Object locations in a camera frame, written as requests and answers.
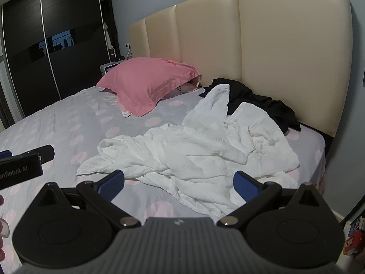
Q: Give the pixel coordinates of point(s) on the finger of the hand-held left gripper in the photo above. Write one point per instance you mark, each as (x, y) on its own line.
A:
(47, 152)
(5, 153)

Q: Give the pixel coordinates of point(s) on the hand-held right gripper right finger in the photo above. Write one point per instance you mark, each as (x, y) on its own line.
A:
(245, 187)

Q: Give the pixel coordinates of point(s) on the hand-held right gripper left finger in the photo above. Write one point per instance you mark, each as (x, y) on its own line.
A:
(111, 185)

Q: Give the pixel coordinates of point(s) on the white gauze garment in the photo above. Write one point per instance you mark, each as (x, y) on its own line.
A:
(199, 148)

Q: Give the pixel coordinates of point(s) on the person's left hand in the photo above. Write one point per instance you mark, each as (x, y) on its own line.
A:
(4, 229)

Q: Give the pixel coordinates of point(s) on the bed with polka-dot sheet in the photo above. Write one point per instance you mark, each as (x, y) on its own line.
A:
(57, 125)

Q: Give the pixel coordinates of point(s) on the black garment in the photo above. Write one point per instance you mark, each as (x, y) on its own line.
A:
(251, 97)

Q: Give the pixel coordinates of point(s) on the white bedside shelf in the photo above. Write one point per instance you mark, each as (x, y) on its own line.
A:
(107, 68)

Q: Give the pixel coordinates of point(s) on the pink pillow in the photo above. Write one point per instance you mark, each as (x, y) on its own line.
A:
(142, 82)

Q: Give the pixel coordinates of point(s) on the stack of books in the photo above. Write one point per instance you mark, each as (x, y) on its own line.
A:
(358, 222)

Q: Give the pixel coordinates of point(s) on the dark sliding-door wardrobe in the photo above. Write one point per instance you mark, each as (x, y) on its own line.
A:
(28, 34)

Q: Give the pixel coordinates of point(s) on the colourful printed box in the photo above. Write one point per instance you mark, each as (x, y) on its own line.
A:
(355, 244)

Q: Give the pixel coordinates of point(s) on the hanging light garment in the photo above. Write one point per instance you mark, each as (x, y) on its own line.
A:
(107, 34)

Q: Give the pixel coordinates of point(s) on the cream padded headboard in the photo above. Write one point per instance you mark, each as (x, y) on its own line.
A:
(271, 48)

